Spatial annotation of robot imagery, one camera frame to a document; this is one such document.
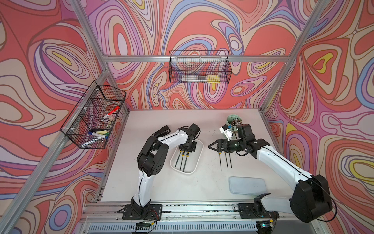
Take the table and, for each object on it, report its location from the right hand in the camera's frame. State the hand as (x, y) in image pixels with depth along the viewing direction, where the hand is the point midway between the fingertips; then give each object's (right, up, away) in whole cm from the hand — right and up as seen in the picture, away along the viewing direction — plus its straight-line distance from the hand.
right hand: (214, 151), depth 79 cm
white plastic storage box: (-15, -9, +12) cm, 22 cm away
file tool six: (-20, -4, +17) cm, 26 cm away
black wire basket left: (-66, +15, -5) cm, 67 cm away
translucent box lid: (+19, -20, +2) cm, 27 cm away
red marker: (-53, +23, -3) cm, 57 cm away
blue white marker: (-59, +10, -8) cm, 60 cm away
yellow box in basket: (+1, +43, +12) cm, 45 cm away
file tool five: (-18, -6, +15) cm, 24 cm away
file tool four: (-15, -6, +15) cm, 22 cm away
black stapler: (-32, +10, +23) cm, 41 cm away
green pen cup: (+14, +17, +12) cm, 26 cm away
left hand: (-12, -3, +18) cm, 22 cm away
